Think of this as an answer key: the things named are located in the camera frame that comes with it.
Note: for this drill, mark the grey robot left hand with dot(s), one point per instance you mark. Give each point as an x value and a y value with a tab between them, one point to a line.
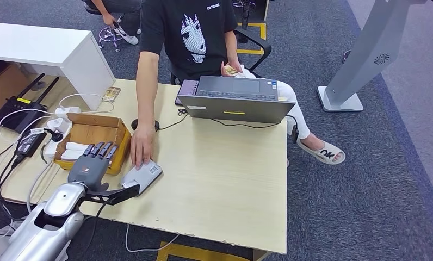
88	169

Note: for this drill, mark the person's right hand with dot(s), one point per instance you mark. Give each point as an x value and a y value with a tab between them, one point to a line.
142	144

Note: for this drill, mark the person's left hand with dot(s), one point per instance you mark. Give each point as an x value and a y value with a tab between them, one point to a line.
232	62

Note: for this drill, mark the yellowish ID card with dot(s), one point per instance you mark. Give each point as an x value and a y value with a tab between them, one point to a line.
231	70

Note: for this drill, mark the grey card reader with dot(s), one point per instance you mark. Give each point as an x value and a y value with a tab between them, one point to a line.
148	174

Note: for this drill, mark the brown cardboard box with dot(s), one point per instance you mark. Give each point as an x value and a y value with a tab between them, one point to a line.
94	131

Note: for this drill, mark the person's left forearm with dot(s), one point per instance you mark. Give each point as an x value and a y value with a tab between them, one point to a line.
232	47

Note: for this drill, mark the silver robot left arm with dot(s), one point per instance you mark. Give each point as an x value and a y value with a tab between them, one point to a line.
58	201

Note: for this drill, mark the person's right forearm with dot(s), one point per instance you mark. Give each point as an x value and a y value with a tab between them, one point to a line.
146	104

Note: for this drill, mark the person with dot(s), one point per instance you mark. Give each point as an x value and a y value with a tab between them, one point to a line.
187	14
126	14

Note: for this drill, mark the black computer mouse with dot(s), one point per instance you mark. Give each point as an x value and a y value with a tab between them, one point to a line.
156	125

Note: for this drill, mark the white power strip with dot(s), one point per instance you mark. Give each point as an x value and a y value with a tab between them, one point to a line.
52	147

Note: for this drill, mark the black stand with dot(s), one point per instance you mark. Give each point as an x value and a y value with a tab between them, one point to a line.
245	21

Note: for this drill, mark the yellow floor tape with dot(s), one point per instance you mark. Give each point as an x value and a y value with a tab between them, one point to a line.
187	254
262	32

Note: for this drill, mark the grey laptop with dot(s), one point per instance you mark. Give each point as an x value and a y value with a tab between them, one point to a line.
238	107

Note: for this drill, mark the black plug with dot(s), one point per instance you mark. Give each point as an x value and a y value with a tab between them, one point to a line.
56	136

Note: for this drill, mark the white plug charger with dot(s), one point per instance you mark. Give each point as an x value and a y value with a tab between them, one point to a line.
58	125

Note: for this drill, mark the stack of printed cards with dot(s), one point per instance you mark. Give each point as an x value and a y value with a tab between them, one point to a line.
111	94

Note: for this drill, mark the white charger block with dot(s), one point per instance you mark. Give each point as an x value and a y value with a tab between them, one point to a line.
67	110

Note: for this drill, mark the black power adapter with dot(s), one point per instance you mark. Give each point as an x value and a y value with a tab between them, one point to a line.
30	144

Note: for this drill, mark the black wifi router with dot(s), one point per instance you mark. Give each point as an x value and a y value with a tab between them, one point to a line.
18	115

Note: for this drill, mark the black laptop power brick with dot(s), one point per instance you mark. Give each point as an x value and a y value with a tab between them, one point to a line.
295	135

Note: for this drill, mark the chrome stool base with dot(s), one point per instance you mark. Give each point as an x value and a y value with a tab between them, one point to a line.
108	38

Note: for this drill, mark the white slide sandal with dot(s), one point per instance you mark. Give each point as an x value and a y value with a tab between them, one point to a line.
326	153

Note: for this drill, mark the white desk shelf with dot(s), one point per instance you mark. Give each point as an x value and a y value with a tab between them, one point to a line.
40	47

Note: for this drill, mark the silver kiosk stand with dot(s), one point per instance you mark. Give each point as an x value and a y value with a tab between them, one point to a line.
368	50

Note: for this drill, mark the black stool seat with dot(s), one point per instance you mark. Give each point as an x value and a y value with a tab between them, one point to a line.
92	8

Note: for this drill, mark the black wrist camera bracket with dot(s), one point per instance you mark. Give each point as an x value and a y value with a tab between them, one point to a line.
119	194

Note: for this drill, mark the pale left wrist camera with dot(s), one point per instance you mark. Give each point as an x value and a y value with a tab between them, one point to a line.
130	184

